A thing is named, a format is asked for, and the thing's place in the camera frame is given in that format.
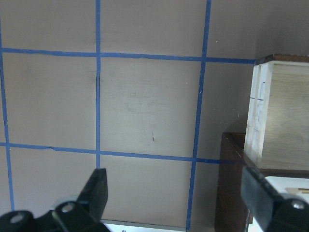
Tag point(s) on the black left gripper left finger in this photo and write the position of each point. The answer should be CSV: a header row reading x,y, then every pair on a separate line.
x,y
84,214

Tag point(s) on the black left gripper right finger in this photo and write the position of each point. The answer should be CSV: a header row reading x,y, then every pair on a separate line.
x,y
265,200

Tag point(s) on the light wooden drawer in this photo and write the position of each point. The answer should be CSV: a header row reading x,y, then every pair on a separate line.
x,y
277,131

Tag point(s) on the white plastic tray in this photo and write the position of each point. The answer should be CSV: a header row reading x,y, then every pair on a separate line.
x,y
289,193

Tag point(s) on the dark brown wooden cabinet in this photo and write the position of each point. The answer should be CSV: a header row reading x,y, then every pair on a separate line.
x,y
251,199

